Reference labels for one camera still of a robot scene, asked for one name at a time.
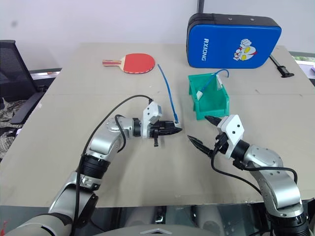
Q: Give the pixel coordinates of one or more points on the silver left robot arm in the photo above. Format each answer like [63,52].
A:
[98,143]

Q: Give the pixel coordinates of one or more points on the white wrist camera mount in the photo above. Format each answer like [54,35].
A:
[233,130]
[151,113]

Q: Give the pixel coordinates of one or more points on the black mesh office chair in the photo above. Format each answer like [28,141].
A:
[14,64]

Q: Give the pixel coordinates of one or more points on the plaid cloth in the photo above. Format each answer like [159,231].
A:
[7,110]

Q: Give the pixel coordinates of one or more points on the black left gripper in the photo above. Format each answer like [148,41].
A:
[158,130]

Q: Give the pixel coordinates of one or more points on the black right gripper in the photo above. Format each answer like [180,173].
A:
[221,145]

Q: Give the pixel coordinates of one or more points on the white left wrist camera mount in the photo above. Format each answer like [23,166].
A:
[151,113]

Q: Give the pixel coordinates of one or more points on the white coupler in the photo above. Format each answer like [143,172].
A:
[178,125]
[198,94]

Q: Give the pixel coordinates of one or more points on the black pole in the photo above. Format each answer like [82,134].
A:
[200,6]

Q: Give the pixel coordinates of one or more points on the red table tennis paddle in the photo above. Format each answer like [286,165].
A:
[137,62]

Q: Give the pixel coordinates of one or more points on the black clamp tool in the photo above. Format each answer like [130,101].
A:
[283,70]

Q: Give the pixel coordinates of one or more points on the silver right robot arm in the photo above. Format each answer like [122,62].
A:
[278,182]

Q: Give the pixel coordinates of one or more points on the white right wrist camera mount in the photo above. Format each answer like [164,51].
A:
[233,130]

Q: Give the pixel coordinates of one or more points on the blue RXIONG kick pad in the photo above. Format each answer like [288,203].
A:
[221,44]

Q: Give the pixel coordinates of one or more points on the green plastic bin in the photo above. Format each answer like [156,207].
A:
[211,104]

